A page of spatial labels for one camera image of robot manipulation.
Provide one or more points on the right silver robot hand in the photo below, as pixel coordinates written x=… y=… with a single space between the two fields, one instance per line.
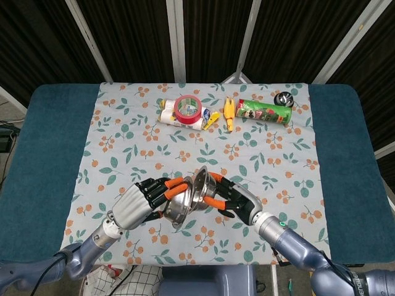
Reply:
x=245 y=202

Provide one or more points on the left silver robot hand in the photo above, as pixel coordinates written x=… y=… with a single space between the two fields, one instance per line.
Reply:
x=132 y=206

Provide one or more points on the small metal bowl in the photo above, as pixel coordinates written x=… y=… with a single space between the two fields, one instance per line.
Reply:
x=177 y=207
x=205 y=188

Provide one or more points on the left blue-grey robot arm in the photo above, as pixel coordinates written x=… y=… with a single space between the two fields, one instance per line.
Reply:
x=92 y=243

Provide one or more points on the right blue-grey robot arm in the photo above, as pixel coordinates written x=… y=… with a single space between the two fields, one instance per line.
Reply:
x=293 y=243

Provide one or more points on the floral tablecloth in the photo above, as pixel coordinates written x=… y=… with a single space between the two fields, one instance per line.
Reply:
x=197 y=148

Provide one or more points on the red white plastic bag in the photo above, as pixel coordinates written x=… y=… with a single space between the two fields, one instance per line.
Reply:
x=111 y=272

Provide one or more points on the white black checkered bag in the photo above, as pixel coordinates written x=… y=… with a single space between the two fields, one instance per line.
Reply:
x=139 y=282

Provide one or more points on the blue-grey robot torso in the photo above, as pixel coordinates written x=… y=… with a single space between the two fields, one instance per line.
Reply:
x=206 y=282

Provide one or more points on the yellow rubber chicken toy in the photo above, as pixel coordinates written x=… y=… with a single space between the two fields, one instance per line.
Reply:
x=230 y=114

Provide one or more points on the yellow plastic clip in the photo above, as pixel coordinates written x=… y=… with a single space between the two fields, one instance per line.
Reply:
x=213 y=118

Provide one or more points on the green chips can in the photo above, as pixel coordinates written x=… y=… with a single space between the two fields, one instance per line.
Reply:
x=262 y=112

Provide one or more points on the small green tool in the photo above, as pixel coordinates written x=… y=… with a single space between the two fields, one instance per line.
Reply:
x=291 y=284

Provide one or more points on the white bag rolls pack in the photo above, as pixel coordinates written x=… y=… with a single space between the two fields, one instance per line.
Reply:
x=166 y=115

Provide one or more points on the red tape roll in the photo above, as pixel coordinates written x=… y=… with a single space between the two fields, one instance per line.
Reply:
x=185 y=119

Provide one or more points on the teal table cover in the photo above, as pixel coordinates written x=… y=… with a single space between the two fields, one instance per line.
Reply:
x=46 y=138

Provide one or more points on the silver tripod stand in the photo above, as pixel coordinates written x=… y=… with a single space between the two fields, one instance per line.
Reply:
x=234 y=78

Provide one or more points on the black power box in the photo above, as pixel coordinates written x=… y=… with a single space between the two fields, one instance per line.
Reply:
x=4 y=140

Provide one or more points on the white partition frame post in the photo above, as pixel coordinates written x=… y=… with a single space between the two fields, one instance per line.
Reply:
x=89 y=40
x=176 y=40
x=342 y=46
x=385 y=151
x=12 y=99
x=250 y=34

